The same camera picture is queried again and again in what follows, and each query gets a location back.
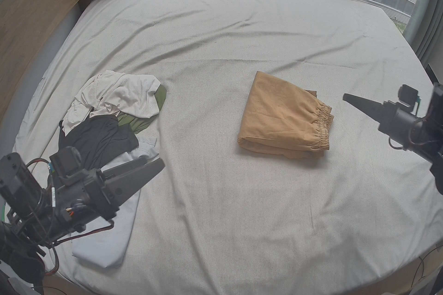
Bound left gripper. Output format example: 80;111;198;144
52;157;166;232

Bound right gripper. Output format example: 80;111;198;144
377;102;421;150

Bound tan shorts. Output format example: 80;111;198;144
237;71;334;160

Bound bed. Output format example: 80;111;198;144
0;0;443;295

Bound black garment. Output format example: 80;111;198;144
57;115;140;171

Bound green garment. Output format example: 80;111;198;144
118;84;167;134

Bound pale grey garment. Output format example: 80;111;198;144
71;138;159;268

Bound cream garment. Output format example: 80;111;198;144
62;71;162;134

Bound grey-green curtain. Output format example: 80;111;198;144
403;0;443;62

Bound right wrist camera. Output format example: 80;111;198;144
398;84;421;109

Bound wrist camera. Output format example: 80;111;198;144
398;84;421;109
49;146;82;180

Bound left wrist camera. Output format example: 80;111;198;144
49;146;82;180

